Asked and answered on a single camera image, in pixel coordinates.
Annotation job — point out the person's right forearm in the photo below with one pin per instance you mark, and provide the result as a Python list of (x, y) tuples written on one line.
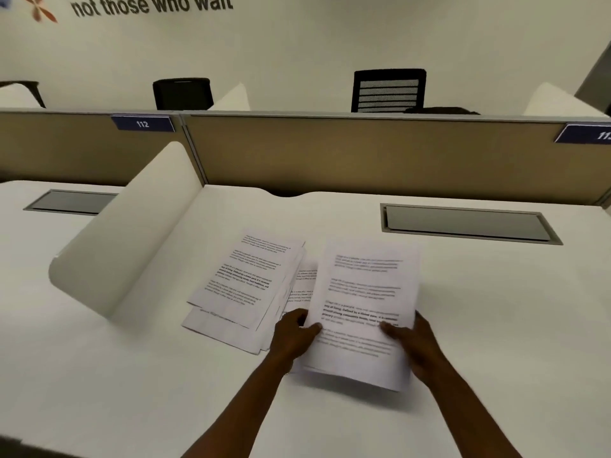
[(472, 419)]

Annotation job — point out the person's left hand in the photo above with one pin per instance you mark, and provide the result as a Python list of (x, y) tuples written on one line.
[(291, 336)]

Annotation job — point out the pile of printed white papers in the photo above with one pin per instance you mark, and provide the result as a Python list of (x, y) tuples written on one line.
[(363, 281)]

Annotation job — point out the dark blue door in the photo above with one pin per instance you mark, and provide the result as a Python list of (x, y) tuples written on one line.
[(599, 81)]

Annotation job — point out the person's right hand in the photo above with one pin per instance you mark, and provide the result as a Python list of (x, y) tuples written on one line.
[(425, 352)]

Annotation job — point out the blue number plate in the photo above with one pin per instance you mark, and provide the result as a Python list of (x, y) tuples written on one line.
[(143, 124), (584, 134)]

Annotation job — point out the black bag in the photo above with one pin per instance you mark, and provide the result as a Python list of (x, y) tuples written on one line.
[(441, 111)]

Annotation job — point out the white desk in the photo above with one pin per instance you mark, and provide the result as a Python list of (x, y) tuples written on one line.
[(501, 329), (33, 305)]

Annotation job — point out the person's left forearm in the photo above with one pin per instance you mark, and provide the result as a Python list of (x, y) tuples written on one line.
[(238, 414)]

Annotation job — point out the black solid-back office chair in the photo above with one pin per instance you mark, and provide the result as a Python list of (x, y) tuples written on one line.
[(184, 95)]

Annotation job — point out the black striped mesh office chair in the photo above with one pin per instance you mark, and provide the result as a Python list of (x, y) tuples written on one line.
[(389, 74)]

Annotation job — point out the white curved divider panel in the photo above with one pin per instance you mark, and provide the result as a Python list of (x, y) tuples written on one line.
[(14, 97), (234, 100), (129, 233), (549, 102)]

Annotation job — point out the beige partition screen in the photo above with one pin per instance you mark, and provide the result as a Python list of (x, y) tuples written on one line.
[(382, 157), (71, 152)]

